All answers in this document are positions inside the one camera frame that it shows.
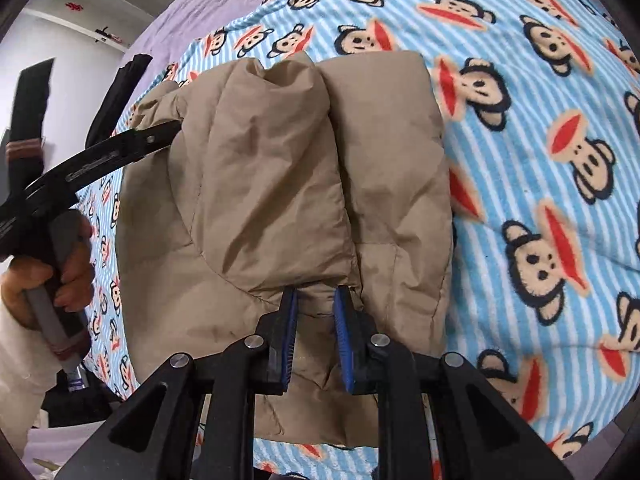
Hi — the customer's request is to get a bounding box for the beige puffer jacket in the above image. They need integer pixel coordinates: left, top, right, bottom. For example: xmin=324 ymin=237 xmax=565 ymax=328
xmin=115 ymin=51 xmax=454 ymax=448

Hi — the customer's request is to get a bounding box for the black folded garment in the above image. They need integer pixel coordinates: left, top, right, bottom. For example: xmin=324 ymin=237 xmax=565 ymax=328
xmin=85 ymin=54 xmax=153 ymax=148

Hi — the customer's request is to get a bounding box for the person left hand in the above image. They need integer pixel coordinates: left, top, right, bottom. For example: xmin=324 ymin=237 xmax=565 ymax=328
xmin=1 ymin=216 xmax=94 ymax=330

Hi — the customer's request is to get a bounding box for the blue monkey print blanket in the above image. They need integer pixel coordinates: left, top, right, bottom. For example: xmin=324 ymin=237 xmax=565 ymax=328
xmin=79 ymin=0 xmax=639 ymax=479

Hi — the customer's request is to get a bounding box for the purple bed cover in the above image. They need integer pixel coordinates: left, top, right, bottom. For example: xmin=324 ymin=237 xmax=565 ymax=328
xmin=119 ymin=0 xmax=292 ymax=72

